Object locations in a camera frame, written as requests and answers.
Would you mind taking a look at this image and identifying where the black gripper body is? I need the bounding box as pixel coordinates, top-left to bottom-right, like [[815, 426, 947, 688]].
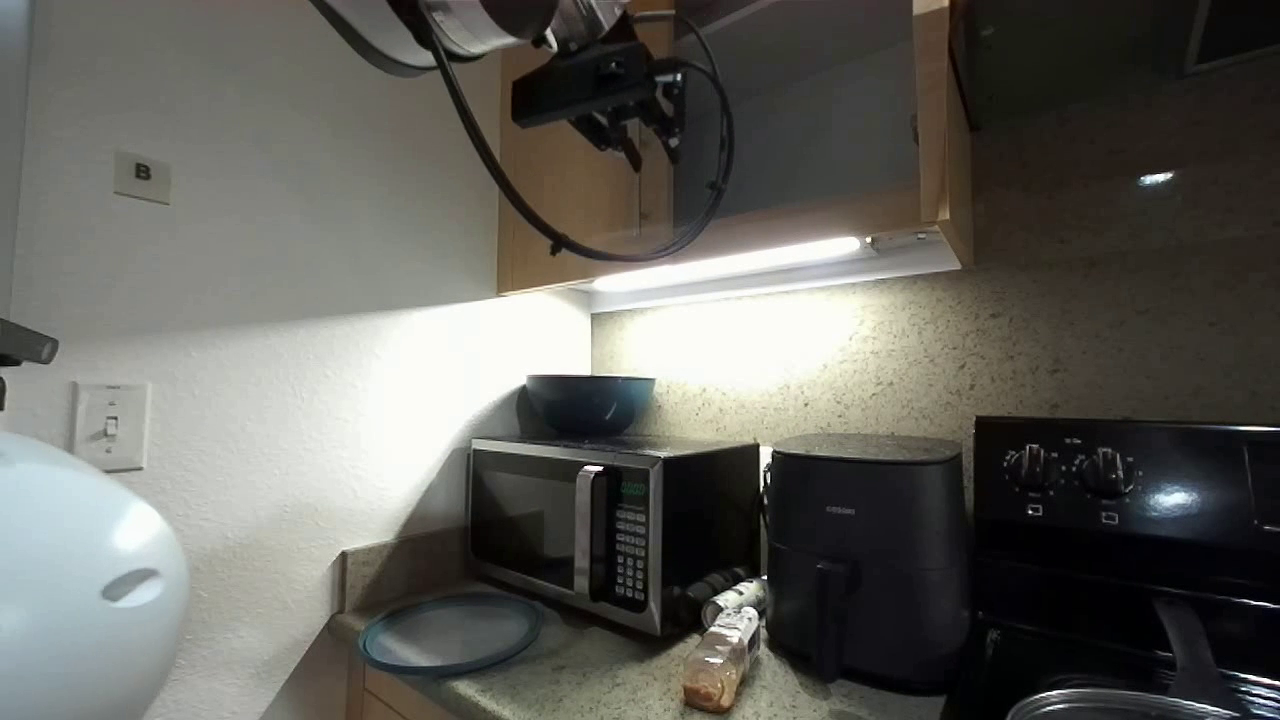
[[577, 55, 693, 145]]

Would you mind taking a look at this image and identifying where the clear bottle with brown liquid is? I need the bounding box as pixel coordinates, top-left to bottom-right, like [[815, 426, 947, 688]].
[[681, 576, 772, 716]]

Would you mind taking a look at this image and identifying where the under-cabinet light bar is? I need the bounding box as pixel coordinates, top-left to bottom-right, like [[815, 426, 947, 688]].
[[586, 226, 966, 314]]

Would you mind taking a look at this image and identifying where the stainless steel microwave oven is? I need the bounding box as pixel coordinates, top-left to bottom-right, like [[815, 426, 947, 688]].
[[463, 436, 763, 638]]

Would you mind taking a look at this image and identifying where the dark blue bowl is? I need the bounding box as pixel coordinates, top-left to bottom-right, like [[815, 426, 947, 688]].
[[519, 373, 662, 444]]

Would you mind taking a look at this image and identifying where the black air fryer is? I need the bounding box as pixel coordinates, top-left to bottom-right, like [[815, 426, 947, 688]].
[[763, 430, 974, 696]]

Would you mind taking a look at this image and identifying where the black stove knob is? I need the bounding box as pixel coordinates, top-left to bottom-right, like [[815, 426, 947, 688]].
[[1078, 444, 1141, 504], [1001, 438, 1059, 501]]

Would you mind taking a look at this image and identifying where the blue rimmed round plate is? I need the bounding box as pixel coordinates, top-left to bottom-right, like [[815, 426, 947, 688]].
[[358, 588, 544, 676]]

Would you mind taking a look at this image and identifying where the black electric stove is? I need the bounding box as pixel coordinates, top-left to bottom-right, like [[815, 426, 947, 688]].
[[936, 412, 1280, 720]]

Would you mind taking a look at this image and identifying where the white rounded plastic housing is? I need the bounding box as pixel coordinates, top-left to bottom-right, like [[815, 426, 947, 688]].
[[0, 422, 194, 720]]

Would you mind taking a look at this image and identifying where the black frying pan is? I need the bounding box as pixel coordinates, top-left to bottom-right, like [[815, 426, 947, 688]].
[[1004, 593, 1280, 720]]

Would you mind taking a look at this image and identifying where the wooden wall cabinet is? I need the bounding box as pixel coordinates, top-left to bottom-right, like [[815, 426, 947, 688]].
[[492, 0, 978, 299]]

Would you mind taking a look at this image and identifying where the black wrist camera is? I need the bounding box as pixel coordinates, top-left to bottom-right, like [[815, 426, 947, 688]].
[[511, 49, 664, 133]]

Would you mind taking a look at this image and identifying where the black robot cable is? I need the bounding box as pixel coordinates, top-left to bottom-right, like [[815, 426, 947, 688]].
[[418, 7, 740, 269]]

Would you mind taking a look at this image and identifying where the white wall plate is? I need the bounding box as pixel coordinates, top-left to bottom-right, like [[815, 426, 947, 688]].
[[111, 147, 178, 208]]

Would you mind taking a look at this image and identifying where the white light switch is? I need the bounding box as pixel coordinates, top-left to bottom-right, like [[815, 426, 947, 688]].
[[71, 379, 157, 474]]

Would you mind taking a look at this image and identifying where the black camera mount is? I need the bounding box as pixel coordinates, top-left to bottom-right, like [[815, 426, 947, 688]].
[[0, 314, 65, 376]]

